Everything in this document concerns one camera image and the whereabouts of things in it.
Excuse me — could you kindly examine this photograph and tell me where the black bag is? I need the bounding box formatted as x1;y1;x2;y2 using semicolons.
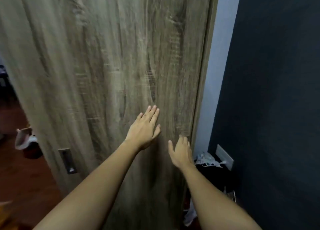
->
194;160;237;205

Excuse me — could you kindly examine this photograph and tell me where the person's right hand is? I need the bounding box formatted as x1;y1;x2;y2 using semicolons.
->
168;135;195;170

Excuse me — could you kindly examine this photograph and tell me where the person's left forearm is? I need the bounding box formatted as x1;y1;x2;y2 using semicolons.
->
32;140;140;230

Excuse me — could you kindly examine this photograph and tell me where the person's right forearm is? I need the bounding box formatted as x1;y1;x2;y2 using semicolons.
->
180;162;263;230

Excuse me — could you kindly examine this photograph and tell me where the white wall socket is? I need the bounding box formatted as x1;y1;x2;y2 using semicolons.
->
215;144;234;170

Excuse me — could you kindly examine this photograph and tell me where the dark bin with white bag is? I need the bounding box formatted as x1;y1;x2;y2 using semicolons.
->
14;127;43;160

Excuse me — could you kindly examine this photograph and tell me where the recessed metal door handle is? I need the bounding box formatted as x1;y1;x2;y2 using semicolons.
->
58;148;78;175

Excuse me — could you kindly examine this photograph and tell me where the wooden wardrobe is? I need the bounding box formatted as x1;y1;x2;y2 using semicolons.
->
0;0;220;230

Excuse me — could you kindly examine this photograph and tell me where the person's left hand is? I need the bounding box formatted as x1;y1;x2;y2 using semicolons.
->
124;105;161;152

